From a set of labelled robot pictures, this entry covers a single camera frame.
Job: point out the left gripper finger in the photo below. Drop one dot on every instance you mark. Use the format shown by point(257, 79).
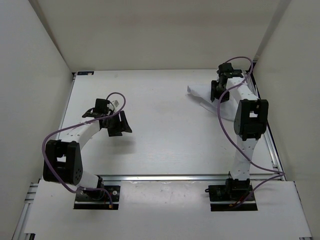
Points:
point(114, 131)
point(124, 123)

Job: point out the aluminium frame rail front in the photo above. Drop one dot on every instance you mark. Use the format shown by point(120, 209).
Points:
point(166, 178)

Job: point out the white skirt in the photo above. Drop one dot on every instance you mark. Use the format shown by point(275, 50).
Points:
point(227, 109)

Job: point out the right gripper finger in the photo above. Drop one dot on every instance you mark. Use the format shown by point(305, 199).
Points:
point(225, 96)
point(213, 90)

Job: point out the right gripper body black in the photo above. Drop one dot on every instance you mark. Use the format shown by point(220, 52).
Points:
point(222, 88)

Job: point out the blue label sticker left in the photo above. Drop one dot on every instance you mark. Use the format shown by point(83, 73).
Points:
point(85, 73)

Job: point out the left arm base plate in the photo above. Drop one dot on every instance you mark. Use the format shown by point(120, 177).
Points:
point(101, 201)

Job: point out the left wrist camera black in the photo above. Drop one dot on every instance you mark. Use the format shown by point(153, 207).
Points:
point(103, 107)

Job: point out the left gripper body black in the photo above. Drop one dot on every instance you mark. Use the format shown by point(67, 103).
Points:
point(113, 121)

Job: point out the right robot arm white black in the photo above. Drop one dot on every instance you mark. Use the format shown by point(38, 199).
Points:
point(250, 123)

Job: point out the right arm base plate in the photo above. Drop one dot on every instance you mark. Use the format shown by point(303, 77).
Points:
point(223, 200)

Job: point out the white front cover panel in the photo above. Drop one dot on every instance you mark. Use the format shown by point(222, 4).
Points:
point(177, 210)

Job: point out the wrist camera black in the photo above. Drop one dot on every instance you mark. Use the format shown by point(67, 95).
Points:
point(227, 69)
point(103, 107)

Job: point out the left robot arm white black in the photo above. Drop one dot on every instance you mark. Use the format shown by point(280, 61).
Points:
point(64, 155)

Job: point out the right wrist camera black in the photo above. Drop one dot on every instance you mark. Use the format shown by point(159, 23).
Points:
point(227, 69)

